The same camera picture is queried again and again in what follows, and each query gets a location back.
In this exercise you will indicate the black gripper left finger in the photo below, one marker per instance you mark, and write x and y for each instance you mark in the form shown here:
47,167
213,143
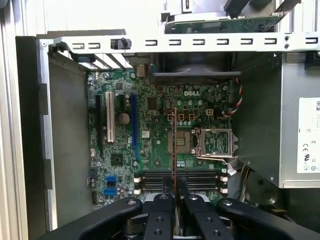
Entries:
160,220

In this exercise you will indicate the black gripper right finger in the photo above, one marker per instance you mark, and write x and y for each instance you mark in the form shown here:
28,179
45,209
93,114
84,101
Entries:
205,220

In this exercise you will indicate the green RAM stick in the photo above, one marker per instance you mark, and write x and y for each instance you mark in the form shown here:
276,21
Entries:
175,150

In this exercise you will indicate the RAM slot with white clips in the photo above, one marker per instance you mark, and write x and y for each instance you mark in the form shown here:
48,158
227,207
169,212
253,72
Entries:
200,178
205,189

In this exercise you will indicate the RAM slot with black clips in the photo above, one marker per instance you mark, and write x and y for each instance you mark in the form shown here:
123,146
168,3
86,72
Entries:
202,184
200,172

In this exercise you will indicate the green motherboard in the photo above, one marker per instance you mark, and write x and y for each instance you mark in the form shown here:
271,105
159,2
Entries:
160,140

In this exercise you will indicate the CPU socket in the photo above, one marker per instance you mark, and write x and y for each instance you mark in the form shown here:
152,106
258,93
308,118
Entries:
183,141

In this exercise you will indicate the metal socket cover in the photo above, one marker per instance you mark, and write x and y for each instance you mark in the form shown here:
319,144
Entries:
231,142

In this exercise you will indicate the blue expansion slot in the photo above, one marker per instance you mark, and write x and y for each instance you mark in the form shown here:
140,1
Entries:
133,125

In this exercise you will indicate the round coin cell battery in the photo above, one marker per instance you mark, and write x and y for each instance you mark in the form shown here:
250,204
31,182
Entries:
124,119

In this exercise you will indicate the white four pin connector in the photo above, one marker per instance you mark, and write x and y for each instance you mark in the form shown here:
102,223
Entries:
210,112

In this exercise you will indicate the long black expansion slot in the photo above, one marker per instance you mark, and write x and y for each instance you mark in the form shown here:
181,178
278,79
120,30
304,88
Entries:
99,125

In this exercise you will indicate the white expansion slot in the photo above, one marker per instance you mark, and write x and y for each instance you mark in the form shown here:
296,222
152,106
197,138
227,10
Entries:
110,117

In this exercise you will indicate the grey power supply unit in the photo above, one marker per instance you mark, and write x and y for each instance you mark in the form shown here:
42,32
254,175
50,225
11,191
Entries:
262,112

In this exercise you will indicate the black case fan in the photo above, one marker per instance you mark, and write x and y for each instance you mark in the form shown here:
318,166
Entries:
195,67

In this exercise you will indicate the black PC case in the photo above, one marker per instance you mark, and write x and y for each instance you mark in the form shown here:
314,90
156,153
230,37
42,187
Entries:
160,48

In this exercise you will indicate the green graphics card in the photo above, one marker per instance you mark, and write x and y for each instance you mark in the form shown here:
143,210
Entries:
225,25

